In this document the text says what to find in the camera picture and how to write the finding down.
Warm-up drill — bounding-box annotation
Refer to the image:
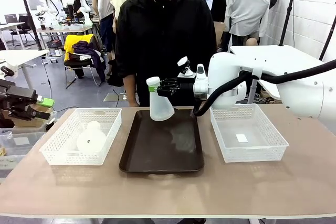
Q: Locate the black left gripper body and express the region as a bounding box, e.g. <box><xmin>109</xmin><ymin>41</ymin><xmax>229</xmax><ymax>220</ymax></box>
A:
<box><xmin>0</xmin><ymin>79</ymin><xmax>38</xmax><ymax>120</ymax></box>

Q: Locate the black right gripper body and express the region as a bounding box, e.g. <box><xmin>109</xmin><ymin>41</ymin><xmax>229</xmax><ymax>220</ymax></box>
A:
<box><xmin>178</xmin><ymin>77</ymin><xmax>196</xmax><ymax>98</ymax></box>

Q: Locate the white plastic conical flask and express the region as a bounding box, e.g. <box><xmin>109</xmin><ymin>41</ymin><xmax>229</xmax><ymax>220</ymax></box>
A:
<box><xmin>68</xmin><ymin>120</ymin><xmax>108</xmax><ymax>154</ymax></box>
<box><xmin>146</xmin><ymin>76</ymin><xmax>175</xmax><ymax>122</ymax></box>

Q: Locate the person's right forearm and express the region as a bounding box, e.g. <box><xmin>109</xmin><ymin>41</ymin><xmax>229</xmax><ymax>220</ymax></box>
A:
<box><xmin>123</xmin><ymin>73</ymin><xmax>140</xmax><ymax>108</ymax></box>

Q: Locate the brown cardboard box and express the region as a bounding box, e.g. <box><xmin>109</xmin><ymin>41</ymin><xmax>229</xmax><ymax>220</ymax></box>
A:
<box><xmin>12</xmin><ymin>104</ymin><xmax>55</xmax><ymax>128</ymax></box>

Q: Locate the clear plastic storage bin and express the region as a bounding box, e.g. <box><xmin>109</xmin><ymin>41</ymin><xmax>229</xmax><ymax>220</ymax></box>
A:
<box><xmin>0</xmin><ymin>128</ymin><xmax>47</xmax><ymax>179</ymax></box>

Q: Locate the white side table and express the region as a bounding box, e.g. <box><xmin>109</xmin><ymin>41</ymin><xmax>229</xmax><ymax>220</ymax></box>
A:
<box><xmin>0</xmin><ymin>49</ymin><xmax>50</xmax><ymax>91</ymax></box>

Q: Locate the person in black shirt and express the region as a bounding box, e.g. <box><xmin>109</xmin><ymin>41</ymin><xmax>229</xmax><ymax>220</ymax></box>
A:
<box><xmin>115</xmin><ymin>0</ymin><xmax>217</xmax><ymax>108</ymax></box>

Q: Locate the white perforated plastic basket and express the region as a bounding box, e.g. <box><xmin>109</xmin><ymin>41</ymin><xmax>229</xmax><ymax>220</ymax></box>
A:
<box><xmin>39</xmin><ymin>108</ymin><xmax>123</xmax><ymax>166</ymax></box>

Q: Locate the black metal chair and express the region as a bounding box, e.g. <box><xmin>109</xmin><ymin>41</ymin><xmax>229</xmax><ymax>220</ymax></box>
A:
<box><xmin>64</xmin><ymin>57</ymin><xmax>103</xmax><ymax>90</ymax></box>

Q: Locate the grey floor plate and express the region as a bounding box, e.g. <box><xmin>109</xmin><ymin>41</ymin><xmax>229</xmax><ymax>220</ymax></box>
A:
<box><xmin>103</xmin><ymin>92</ymin><xmax>123</xmax><ymax>103</ymax></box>

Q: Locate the yellow cloth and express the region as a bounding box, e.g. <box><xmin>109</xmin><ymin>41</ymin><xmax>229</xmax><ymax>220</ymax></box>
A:
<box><xmin>64</xmin><ymin>34</ymin><xmax>95</xmax><ymax>62</ymax></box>

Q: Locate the dark brown plastic tray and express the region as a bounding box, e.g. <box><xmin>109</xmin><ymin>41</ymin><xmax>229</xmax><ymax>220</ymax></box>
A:
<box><xmin>119</xmin><ymin>110</ymin><xmax>205</xmax><ymax>174</ymax></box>

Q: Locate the purple cloth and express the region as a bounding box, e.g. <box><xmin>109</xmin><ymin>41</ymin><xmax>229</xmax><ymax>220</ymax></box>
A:
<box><xmin>72</xmin><ymin>40</ymin><xmax>107</xmax><ymax>83</ymax></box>

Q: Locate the black office chair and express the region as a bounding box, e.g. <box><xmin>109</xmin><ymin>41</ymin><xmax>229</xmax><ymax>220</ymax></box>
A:
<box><xmin>4</xmin><ymin>14</ymin><xmax>36</xmax><ymax>47</ymax></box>

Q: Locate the black light stand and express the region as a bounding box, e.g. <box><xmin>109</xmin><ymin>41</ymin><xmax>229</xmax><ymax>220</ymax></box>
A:
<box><xmin>20</xmin><ymin>0</ymin><xmax>43</xmax><ymax>51</ymax></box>

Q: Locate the white perforated basket with label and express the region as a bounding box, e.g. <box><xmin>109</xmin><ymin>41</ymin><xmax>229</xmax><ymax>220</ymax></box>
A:
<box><xmin>209</xmin><ymin>103</ymin><xmax>290</xmax><ymax>163</ymax></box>

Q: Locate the mannequin in white tank top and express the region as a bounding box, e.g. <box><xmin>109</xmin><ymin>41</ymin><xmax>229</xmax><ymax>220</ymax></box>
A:
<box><xmin>91</xmin><ymin>0</ymin><xmax>116</xmax><ymax>55</ymax></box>

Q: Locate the black tripod stand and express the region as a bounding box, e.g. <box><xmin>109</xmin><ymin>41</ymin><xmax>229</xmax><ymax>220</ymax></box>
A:
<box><xmin>279</xmin><ymin>0</ymin><xmax>299</xmax><ymax>47</ymax></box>

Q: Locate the black slanted pole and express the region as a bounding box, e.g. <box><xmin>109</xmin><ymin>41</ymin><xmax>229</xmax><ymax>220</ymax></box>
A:
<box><xmin>318</xmin><ymin>14</ymin><xmax>336</xmax><ymax>61</ymax></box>

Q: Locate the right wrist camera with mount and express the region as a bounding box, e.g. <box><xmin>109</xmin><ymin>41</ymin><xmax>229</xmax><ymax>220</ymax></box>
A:
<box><xmin>177</xmin><ymin>56</ymin><xmax>196</xmax><ymax>78</ymax></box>

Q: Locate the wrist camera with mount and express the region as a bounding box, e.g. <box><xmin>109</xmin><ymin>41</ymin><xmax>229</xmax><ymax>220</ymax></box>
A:
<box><xmin>0</xmin><ymin>63</ymin><xmax>18</xmax><ymax>79</ymax></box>
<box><xmin>177</xmin><ymin>56</ymin><xmax>196</xmax><ymax>78</ymax></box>

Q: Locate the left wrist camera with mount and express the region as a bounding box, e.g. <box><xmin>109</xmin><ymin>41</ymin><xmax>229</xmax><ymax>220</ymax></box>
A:
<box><xmin>0</xmin><ymin>63</ymin><xmax>18</xmax><ymax>79</ymax></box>

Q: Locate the black corrugated cable hose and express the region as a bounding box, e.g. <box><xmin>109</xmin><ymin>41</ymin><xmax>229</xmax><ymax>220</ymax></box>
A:
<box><xmin>193</xmin><ymin>60</ymin><xmax>336</xmax><ymax>117</ymax></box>

